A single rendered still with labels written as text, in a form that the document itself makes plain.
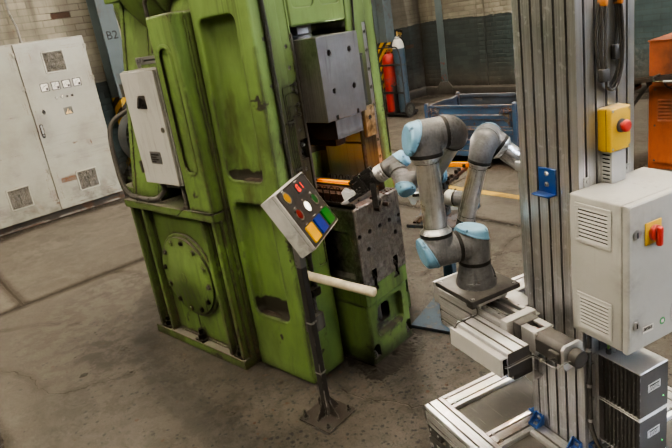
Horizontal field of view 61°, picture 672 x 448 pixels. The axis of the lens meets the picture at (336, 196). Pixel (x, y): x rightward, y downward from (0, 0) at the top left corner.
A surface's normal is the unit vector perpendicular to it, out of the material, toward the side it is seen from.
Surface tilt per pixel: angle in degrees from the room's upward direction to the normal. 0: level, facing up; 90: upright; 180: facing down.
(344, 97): 90
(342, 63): 90
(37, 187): 90
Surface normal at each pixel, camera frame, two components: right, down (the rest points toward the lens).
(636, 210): 0.44, 0.20
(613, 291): -0.88, 0.26
